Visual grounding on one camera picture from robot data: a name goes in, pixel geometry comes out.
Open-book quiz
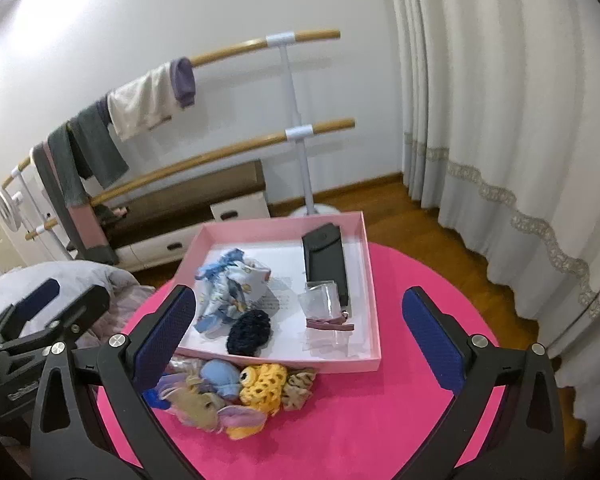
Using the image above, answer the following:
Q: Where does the light blue sock ball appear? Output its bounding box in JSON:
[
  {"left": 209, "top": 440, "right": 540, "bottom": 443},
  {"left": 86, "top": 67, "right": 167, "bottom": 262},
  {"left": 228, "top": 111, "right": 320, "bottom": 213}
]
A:
[{"left": 200, "top": 360, "right": 242, "bottom": 402}]

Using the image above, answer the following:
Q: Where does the low bench cabinet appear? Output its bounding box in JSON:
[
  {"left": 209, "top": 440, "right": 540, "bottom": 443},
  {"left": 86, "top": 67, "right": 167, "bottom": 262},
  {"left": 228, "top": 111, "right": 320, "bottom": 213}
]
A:
[{"left": 77, "top": 160, "right": 270, "bottom": 272}]

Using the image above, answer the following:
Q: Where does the black leather pouch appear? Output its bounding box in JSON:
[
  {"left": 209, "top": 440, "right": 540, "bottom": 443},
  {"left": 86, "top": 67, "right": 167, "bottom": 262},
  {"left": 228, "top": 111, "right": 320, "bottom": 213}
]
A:
[{"left": 302, "top": 223, "right": 350, "bottom": 307}]

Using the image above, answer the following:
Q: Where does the pink hair clip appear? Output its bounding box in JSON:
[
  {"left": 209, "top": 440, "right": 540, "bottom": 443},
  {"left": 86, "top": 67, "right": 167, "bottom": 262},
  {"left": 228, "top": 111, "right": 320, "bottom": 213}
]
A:
[{"left": 306, "top": 315, "right": 354, "bottom": 332}]

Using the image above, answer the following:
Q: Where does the purple cloth on barre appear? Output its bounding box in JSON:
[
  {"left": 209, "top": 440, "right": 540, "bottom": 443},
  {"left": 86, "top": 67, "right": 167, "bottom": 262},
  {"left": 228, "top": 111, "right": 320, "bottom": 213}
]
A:
[{"left": 170, "top": 58, "right": 196, "bottom": 107}]

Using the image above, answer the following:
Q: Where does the blue knitted cloth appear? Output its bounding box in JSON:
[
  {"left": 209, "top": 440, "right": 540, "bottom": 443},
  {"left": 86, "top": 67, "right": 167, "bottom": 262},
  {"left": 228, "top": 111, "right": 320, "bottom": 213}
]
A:
[{"left": 142, "top": 387, "right": 171, "bottom": 411}]

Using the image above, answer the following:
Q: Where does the printed blue baby cloth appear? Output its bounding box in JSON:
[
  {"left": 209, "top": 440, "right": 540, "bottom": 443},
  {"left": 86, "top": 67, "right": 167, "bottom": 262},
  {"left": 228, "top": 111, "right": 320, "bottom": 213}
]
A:
[{"left": 194, "top": 248, "right": 272, "bottom": 335}]

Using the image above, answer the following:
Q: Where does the cream cloth on barre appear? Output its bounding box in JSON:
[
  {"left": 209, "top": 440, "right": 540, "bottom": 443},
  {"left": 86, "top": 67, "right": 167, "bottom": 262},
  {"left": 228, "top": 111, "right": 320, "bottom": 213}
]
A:
[{"left": 107, "top": 63, "right": 181, "bottom": 141}]

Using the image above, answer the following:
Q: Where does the grey pink hanging garment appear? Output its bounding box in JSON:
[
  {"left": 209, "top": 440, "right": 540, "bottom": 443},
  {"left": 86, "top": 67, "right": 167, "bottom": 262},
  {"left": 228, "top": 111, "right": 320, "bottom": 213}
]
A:
[{"left": 32, "top": 142, "right": 119, "bottom": 266}]

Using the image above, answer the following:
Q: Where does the beige patterned scrunchie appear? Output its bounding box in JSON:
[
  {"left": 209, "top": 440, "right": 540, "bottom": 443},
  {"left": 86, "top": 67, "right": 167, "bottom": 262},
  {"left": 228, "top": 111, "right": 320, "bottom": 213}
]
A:
[{"left": 282, "top": 368, "right": 317, "bottom": 412}]

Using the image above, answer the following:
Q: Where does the yellow crochet fish toy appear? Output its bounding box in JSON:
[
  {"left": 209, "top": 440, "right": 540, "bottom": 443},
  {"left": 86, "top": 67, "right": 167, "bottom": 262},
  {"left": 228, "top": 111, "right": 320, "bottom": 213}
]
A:
[{"left": 239, "top": 363, "right": 287, "bottom": 415}]

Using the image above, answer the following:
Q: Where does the pastel organza scrunchie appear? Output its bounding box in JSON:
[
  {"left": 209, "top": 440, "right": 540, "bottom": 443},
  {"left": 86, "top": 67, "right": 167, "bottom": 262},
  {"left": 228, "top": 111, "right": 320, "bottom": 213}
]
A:
[{"left": 155, "top": 356, "right": 268, "bottom": 440}]

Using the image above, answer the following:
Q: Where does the navy crochet scrunchie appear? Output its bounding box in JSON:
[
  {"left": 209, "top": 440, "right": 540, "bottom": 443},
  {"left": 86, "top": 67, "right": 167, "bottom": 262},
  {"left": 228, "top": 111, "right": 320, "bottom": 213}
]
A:
[{"left": 226, "top": 309, "right": 272, "bottom": 358}]

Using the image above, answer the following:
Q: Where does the pink round table mat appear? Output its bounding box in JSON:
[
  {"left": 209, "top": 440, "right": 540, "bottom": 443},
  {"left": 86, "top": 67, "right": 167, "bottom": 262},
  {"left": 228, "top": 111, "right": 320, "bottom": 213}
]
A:
[{"left": 95, "top": 242, "right": 507, "bottom": 480}]

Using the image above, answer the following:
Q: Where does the pink shallow box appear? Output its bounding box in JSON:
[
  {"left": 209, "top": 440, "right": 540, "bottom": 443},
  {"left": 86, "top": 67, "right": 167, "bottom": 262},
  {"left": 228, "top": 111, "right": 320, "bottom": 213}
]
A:
[{"left": 173, "top": 211, "right": 381, "bottom": 374}]

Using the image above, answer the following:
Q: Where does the small white fan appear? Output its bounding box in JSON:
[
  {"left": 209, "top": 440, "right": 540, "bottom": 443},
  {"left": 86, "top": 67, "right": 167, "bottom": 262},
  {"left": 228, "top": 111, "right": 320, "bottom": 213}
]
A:
[{"left": 0, "top": 188, "right": 23, "bottom": 232}]

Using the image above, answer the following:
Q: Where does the dark green hanging cloth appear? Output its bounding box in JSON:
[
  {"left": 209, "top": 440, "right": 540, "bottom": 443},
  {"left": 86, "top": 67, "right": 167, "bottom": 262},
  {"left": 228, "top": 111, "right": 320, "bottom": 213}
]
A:
[{"left": 47, "top": 96, "right": 129, "bottom": 207}]

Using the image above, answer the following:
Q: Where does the wooden ballet barre stand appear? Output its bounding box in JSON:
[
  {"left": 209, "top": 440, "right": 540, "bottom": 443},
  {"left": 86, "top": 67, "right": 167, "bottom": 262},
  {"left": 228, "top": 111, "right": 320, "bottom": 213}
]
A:
[{"left": 0, "top": 29, "right": 357, "bottom": 261}]

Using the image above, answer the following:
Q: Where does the white curtain with trim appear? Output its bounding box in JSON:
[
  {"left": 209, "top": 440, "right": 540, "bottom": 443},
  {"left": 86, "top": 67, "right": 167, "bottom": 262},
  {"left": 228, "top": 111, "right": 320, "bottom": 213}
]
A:
[{"left": 392, "top": 0, "right": 600, "bottom": 446}]

